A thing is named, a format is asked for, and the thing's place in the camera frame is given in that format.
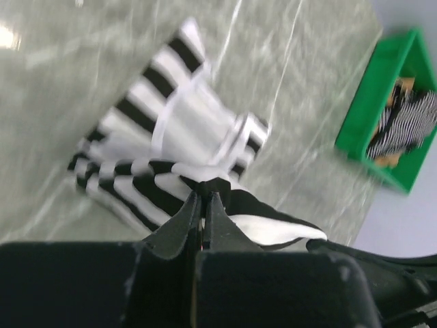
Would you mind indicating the wide black white striped tank top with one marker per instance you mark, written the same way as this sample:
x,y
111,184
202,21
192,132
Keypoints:
x,y
169,135

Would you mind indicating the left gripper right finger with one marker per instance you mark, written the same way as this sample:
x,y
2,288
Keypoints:
x,y
221,235

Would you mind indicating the thin striped tank top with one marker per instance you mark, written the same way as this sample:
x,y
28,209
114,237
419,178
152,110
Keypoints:
x,y
417,118

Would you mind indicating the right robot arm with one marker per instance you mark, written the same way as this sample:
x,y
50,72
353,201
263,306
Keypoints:
x,y
404,289

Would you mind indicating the tan tank top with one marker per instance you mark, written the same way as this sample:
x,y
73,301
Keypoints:
x,y
384,148

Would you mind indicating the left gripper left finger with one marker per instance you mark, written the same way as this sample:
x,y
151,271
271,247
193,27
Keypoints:
x,y
168,271

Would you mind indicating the green plastic bin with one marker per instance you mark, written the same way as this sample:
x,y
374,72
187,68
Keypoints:
x,y
399,55

